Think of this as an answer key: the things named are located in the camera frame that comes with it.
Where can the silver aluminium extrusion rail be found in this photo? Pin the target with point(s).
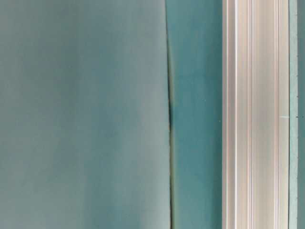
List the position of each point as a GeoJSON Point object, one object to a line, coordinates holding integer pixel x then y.
{"type": "Point", "coordinates": [255, 185]}

